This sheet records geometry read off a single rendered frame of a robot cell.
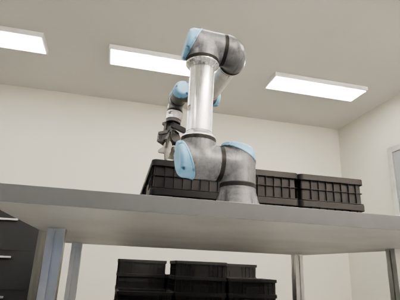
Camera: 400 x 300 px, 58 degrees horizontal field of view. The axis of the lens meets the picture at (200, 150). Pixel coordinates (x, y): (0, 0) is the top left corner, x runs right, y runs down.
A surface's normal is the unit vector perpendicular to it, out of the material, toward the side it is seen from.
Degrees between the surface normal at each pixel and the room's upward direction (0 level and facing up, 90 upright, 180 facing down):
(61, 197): 90
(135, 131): 90
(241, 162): 90
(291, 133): 90
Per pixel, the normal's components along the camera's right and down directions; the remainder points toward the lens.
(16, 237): 0.23, -0.29
